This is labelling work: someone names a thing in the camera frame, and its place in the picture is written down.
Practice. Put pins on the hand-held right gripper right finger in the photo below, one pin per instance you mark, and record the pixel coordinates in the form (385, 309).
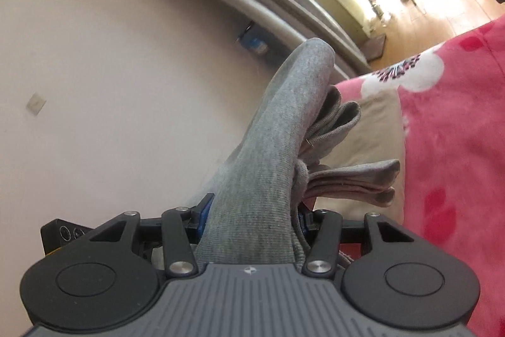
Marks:
(304, 224)

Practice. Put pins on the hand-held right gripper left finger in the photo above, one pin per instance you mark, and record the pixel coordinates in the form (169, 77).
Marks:
(203, 216)

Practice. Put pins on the grey sweatpants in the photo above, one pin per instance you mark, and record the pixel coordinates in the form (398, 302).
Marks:
(256, 171)

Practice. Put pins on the beige folded cloth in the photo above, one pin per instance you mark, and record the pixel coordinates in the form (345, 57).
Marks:
(367, 139)

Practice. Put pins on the pink floral blanket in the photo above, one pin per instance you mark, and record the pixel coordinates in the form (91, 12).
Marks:
(453, 147)

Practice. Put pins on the blue box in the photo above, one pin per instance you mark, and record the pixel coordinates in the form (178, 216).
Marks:
(254, 43)

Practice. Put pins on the dark doormat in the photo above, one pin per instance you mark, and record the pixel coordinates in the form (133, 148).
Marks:
(374, 48)

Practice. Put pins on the wall switch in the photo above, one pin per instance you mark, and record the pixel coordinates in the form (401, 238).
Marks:
(35, 105)

